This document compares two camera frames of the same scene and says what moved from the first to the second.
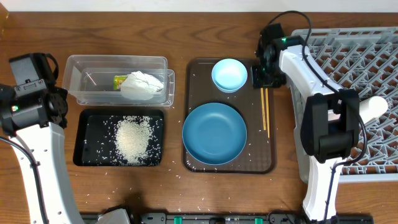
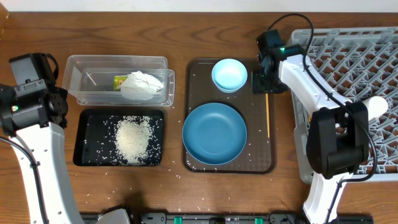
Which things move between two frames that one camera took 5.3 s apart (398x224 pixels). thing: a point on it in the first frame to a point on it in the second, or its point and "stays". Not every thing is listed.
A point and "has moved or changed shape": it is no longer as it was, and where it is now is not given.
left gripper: x=61 y=93 stays
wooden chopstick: x=263 y=109 has moved or changed shape
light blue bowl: x=229 y=75 stays
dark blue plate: x=214 y=134 stays
